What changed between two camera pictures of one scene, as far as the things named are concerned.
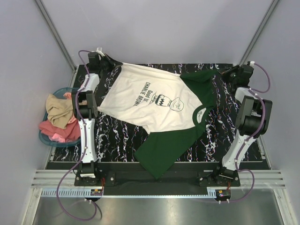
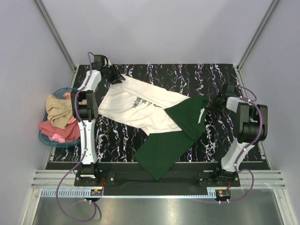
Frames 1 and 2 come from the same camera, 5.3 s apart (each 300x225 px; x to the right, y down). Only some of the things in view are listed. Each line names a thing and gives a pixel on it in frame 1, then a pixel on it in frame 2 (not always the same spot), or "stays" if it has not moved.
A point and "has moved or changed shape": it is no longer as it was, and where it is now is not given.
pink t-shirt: (71, 132) stays
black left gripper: (112, 63) to (116, 75)
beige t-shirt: (59, 110) stays
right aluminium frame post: (270, 12) stays
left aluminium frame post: (57, 35) stays
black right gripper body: (229, 75) to (214, 103)
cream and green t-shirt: (174, 108) has moved or changed shape
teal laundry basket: (49, 141) stays
